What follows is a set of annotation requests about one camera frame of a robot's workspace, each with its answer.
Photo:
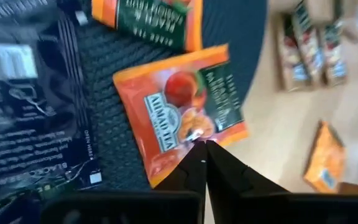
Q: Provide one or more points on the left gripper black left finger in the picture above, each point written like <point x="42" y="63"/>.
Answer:
<point x="194" y="168"/>

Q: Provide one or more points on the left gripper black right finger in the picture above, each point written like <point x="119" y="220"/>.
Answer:
<point x="225" y="174"/>

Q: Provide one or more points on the orange peach tea sachet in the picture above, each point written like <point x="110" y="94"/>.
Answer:
<point x="172" y="102"/>
<point x="325" y="158"/>
<point x="151" y="25"/>

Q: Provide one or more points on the beige vanilla cinnamon tea sachet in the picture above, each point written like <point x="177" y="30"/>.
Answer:
<point x="334" y="56"/>
<point x="311" y="46"/>
<point x="292" y="62"/>

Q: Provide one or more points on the dark blue blackcurrant tea sachet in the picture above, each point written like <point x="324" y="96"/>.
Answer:
<point x="26" y="124"/>

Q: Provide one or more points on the round dark blue placemat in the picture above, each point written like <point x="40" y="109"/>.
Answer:
<point x="120" y="77"/>

